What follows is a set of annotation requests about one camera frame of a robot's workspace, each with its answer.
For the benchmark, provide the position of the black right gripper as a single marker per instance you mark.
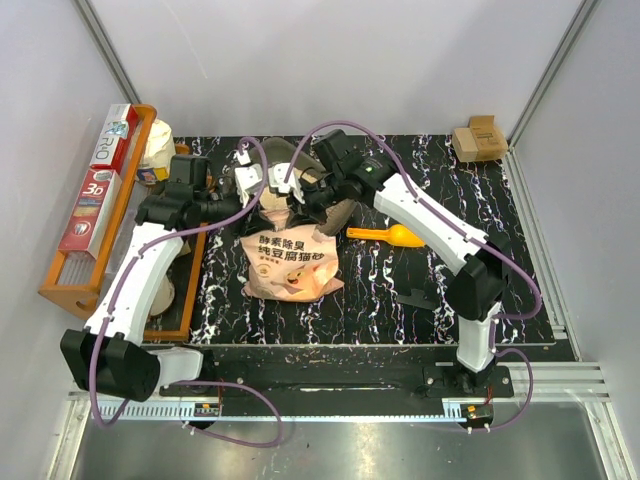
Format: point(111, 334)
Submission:
point(300, 214)

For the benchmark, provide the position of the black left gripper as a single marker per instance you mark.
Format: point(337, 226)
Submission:
point(240, 204)

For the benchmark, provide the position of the pink cat litter bag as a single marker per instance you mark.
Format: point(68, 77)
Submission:
point(288, 262)

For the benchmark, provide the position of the yellow plastic litter scoop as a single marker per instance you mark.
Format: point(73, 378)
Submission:
point(396, 235)

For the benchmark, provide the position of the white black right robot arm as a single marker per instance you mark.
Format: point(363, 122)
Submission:
point(480, 276)

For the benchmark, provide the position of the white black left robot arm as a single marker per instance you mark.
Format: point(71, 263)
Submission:
point(106, 356)

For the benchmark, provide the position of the grey plastic litter box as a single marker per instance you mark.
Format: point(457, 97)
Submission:
point(280, 155)

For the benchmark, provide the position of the red white toothpaste box lower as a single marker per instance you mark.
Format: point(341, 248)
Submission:
point(91, 213)

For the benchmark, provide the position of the red white toothpaste box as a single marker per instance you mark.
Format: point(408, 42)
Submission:
point(115, 137)
point(91, 213)

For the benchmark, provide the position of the red white toothpaste box upper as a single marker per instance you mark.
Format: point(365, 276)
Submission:
point(115, 137)

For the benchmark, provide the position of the brown cardboard box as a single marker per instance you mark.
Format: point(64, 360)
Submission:
point(480, 141)

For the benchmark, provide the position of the white paper flour bag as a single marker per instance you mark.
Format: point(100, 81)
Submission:
point(154, 165)

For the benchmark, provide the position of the white round cup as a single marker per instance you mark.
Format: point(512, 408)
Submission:
point(164, 297)

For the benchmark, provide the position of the orange wooden tray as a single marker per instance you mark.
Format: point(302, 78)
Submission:
point(174, 324)

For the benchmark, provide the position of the black bag clip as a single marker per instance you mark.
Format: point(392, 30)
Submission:
point(417, 298)

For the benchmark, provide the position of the orange wooden rack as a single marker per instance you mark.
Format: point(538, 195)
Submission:
point(76, 274)

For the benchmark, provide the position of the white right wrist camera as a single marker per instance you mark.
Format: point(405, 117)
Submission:
point(284, 183)

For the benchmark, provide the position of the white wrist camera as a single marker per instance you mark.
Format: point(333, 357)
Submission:
point(284, 183)
point(250, 178)

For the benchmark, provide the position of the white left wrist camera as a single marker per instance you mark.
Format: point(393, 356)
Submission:
point(250, 178)

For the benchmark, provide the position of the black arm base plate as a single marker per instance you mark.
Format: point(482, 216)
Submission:
point(421, 369)

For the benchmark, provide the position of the aluminium rail frame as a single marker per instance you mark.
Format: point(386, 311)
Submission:
point(544, 362)

